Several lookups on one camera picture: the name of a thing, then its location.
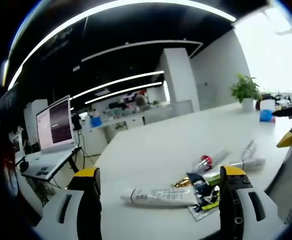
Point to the black camera on tripod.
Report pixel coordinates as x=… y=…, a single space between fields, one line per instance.
x=76 y=122

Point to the black skincare sachet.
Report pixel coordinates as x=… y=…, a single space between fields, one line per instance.
x=202 y=195

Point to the blue round object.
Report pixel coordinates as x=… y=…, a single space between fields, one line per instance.
x=265 y=115

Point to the clear skincare bottle red cap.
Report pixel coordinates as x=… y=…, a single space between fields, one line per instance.
x=206 y=161

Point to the gold skincare product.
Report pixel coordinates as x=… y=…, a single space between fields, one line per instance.
x=181 y=182

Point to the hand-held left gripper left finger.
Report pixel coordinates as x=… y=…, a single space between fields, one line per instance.
x=85 y=200

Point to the green potted plant white pot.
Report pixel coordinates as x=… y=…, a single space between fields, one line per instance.
x=246 y=91

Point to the long white skincare tube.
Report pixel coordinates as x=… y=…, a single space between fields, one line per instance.
x=160 y=196

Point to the white box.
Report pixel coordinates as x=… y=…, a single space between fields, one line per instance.
x=268 y=104

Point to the slim clear skincare bottle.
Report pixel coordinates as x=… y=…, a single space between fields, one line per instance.
x=249 y=149

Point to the black-legged side desk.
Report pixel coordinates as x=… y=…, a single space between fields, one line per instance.
x=68 y=162

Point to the white computer monitor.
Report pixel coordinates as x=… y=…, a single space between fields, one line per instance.
x=58 y=125

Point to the long curved ceiling light strip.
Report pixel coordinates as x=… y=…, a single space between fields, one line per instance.
x=110 y=15

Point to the short white skincare tube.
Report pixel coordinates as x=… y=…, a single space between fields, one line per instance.
x=249 y=163

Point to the straight ceiling light strip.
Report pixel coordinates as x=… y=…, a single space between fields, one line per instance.
x=125 y=92
x=120 y=81

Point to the green skincare packet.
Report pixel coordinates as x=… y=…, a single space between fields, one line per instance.
x=213 y=179

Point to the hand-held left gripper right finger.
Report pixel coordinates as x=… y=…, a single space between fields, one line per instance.
x=238 y=200

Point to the blue bin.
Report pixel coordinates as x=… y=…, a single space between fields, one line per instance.
x=96 y=122

